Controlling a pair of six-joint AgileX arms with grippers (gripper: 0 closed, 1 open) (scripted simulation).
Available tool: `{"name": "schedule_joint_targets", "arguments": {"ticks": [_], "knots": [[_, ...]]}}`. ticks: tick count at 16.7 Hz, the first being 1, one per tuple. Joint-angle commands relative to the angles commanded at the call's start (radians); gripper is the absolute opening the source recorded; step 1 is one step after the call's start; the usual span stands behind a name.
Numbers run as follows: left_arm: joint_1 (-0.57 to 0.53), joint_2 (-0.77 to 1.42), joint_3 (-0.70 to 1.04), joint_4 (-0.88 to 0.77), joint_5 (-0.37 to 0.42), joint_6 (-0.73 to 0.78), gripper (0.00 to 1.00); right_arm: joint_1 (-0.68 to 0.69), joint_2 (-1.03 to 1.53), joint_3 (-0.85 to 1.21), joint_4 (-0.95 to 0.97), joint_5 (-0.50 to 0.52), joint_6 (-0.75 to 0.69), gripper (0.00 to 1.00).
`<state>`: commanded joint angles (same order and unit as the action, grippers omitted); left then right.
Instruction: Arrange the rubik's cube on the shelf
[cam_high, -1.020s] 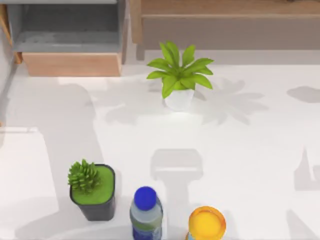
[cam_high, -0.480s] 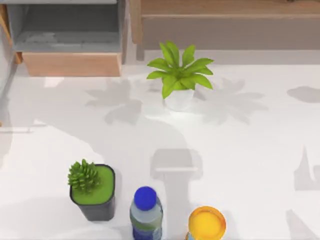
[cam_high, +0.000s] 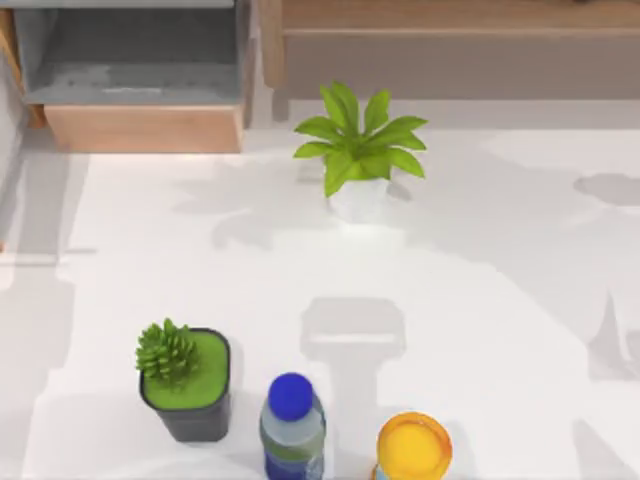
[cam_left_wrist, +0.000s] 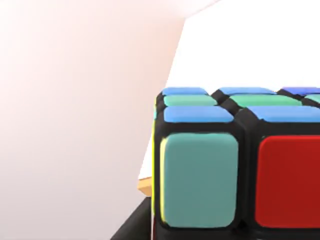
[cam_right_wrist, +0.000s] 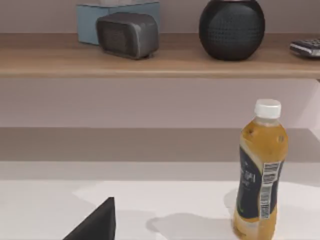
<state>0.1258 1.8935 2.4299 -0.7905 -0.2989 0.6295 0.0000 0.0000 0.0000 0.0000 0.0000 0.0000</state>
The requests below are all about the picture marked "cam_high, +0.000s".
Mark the bottle with yellow lid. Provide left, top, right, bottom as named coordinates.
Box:
left=371, top=410, right=454, bottom=480

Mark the clear bottle with blue cap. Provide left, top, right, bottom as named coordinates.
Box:
left=258, top=371, right=327, bottom=480

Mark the succulent in dark grey pot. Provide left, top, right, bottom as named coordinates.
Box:
left=134, top=317, right=233, bottom=444

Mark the pale wooden drawer front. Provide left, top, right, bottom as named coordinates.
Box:
left=42, top=103, right=246, bottom=154

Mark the leafy plant in white pot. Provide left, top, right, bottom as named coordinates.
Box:
left=292, top=80, right=430, bottom=222

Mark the grey pierced drawer inside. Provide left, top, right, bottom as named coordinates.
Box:
left=13, top=0, right=257, bottom=106

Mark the wooden cupboard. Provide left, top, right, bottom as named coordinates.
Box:
left=259, top=0, right=640, bottom=124

